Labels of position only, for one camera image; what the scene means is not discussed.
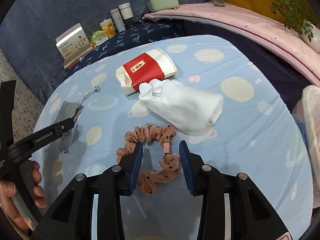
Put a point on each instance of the pink dotted scrunchie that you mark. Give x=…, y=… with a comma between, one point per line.
x=159, y=164

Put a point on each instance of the trash bin with white bag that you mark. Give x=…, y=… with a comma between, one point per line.
x=306, y=115

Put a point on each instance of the white product box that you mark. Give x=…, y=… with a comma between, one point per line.
x=73, y=44

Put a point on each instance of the person's left hand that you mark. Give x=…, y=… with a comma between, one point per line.
x=8, y=189

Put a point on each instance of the white towel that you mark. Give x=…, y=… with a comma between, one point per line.
x=189, y=109

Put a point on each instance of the green plant in white pot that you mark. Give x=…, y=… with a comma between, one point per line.
x=299, y=16

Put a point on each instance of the red and white paper cup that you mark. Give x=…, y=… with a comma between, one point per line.
x=153, y=64

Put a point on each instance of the pink cloth covered bench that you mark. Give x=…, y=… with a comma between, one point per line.
x=262, y=30

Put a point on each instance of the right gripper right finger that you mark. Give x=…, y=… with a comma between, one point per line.
x=252, y=215

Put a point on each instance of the small green packet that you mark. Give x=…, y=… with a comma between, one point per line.
x=98, y=37

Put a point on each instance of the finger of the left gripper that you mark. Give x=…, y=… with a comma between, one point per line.
x=23, y=150

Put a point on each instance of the mint green tissue box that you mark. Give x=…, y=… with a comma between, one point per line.
x=158, y=5

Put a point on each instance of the light blue planet tablecloth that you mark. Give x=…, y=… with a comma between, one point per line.
x=235, y=113

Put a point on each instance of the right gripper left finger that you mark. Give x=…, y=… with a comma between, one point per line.
x=70, y=216

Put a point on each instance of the navy patterned cloth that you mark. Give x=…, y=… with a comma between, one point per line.
x=140, y=34

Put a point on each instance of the tall white bottle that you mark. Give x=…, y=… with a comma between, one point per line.
x=117, y=18

